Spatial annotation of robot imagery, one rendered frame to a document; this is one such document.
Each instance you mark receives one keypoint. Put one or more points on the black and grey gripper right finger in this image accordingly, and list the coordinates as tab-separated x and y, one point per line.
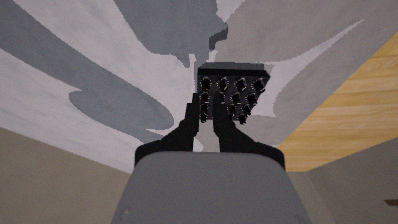
232	140

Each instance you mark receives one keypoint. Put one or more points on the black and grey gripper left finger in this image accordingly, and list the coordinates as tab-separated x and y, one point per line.
178	139

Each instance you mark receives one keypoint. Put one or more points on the black knob box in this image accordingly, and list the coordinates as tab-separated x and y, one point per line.
241	87

